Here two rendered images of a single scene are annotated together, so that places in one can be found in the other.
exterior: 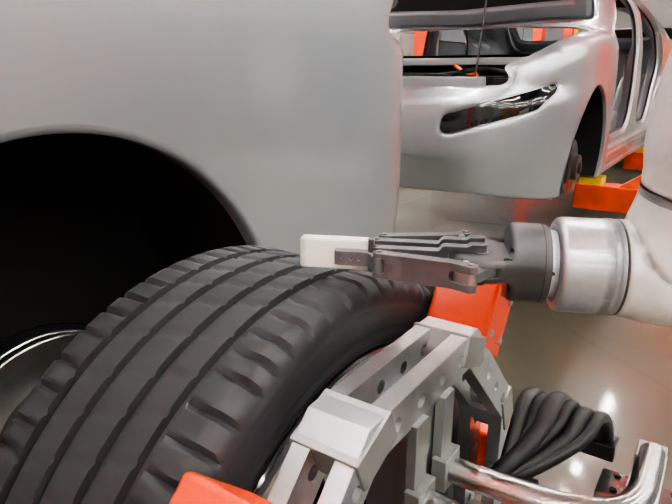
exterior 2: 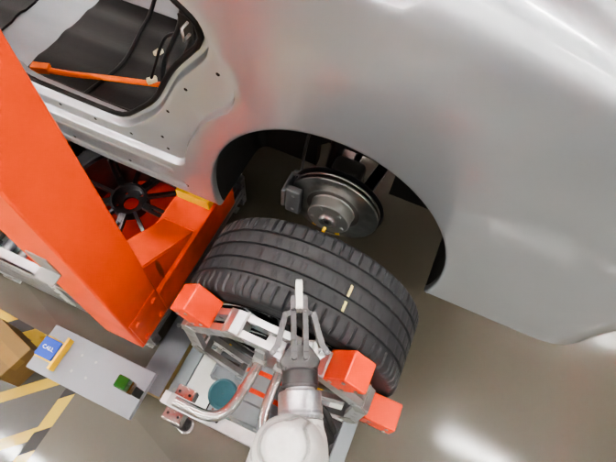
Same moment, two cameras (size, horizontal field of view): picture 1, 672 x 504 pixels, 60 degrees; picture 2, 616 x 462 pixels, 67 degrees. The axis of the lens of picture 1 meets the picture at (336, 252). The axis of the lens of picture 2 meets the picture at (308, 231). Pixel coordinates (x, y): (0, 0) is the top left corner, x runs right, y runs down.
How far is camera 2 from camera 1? 100 cm
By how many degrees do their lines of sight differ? 67
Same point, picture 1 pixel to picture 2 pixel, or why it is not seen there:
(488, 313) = (331, 377)
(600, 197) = not seen: outside the picture
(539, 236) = (291, 379)
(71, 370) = (252, 226)
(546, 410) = not seen: hidden behind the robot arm
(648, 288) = not seen: hidden behind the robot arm
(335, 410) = (237, 318)
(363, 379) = (259, 325)
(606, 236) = (287, 409)
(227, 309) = (275, 265)
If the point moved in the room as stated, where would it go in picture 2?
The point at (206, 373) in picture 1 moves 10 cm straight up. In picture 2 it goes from (243, 272) to (240, 254)
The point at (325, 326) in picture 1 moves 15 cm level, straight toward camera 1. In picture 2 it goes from (266, 304) to (201, 315)
